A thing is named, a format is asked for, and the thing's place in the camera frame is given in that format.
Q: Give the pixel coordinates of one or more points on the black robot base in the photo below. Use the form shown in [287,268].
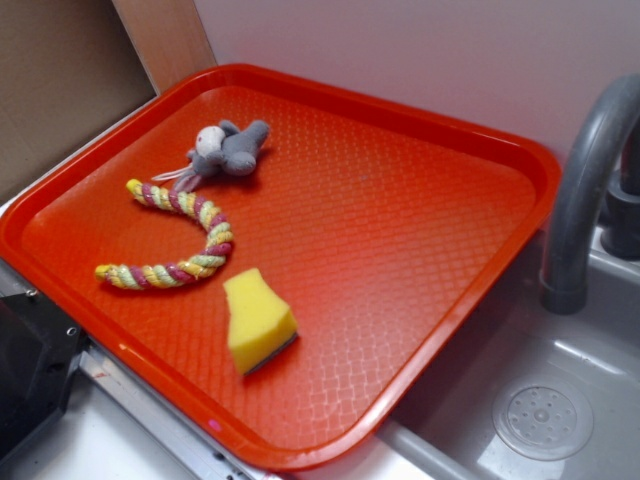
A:
[40,352]

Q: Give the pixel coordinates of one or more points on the yellow sponge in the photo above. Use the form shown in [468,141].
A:
[261,323]

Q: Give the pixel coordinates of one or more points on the orange plastic tray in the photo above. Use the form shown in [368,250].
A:
[380,225]

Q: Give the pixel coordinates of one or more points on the grey plush animal toy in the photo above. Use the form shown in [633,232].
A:
[222,148]

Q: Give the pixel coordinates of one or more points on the grey toy sink basin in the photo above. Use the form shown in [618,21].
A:
[444,423]

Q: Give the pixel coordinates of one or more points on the grey curved faucet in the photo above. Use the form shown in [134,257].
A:
[600,180]

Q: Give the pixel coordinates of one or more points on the sink drain strainer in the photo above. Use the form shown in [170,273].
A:
[542,419]

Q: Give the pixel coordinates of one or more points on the brown cardboard panel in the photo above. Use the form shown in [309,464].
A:
[71,69]

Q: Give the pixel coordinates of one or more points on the multicolour braided rope toy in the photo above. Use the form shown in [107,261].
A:
[202,265]

